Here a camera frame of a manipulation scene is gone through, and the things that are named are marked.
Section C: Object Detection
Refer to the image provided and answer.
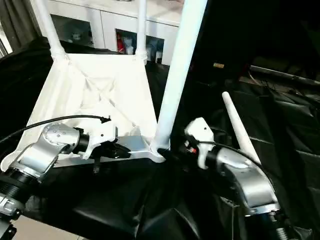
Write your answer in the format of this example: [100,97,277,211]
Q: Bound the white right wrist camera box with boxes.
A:
[183,117,215,170]

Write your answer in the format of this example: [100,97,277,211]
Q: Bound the grey curtain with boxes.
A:
[0,0,45,57]

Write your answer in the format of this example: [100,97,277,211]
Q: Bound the black low bench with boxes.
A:
[249,64,320,88]

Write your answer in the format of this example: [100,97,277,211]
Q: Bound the black plastic mat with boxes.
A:
[0,39,320,240]

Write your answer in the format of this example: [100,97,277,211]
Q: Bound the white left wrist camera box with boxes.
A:
[81,119,119,160]

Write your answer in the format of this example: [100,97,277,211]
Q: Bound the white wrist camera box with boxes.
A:
[183,117,215,170]
[81,119,119,160]

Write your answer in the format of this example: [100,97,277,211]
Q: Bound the white plastic table leg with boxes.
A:
[149,0,209,154]
[134,0,150,65]
[221,91,262,167]
[34,0,69,62]

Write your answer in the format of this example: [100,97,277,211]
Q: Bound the small red bottle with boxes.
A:
[116,35,125,54]

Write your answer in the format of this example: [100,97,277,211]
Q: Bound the white glass-door cabinet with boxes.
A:
[30,0,184,66]

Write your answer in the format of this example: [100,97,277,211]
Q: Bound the white plastic table top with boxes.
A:
[0,51,167,174]

